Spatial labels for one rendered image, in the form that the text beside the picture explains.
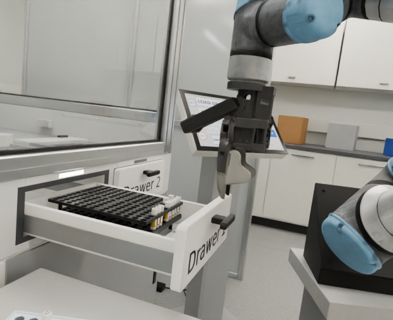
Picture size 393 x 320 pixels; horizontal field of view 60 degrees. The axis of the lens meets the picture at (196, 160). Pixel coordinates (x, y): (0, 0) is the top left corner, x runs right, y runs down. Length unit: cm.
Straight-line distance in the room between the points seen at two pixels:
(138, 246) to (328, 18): 45
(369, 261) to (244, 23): 44
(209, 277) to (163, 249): 114
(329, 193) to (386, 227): 34
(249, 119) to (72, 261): 55
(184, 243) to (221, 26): 201
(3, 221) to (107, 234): 19
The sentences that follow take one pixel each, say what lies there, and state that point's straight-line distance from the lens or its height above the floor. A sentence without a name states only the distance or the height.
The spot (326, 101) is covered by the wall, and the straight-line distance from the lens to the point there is 424.
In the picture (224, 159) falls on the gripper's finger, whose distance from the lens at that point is 60.
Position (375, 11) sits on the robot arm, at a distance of 62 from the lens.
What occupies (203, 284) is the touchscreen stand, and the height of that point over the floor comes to 31.
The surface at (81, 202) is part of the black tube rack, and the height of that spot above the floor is 90.
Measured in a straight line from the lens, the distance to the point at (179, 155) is 243.
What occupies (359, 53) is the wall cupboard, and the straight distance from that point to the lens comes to 396.
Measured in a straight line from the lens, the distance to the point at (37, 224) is 72.
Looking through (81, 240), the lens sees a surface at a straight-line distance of 66.
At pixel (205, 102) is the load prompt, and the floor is 115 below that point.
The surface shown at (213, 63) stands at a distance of 238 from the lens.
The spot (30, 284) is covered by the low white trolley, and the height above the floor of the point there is 76.
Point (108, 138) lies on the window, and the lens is 94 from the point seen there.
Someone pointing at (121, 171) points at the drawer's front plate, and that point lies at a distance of 95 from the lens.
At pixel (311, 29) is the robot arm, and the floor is 123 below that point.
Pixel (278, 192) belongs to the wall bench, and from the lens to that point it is 360.
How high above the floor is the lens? 110
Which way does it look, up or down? 8 degrees down
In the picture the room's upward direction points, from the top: 7 degrees clockwise
